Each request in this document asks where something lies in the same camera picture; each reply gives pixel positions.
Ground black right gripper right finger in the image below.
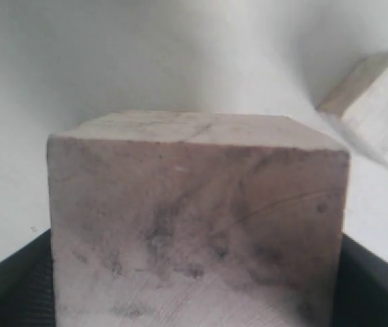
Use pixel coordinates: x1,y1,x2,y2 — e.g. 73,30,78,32
333,235,388,326

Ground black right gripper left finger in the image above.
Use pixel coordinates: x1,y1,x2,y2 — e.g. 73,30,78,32
0,230,55,326

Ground second largest wooden cube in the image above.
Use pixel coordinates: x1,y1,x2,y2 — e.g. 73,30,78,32
317,51,388,168

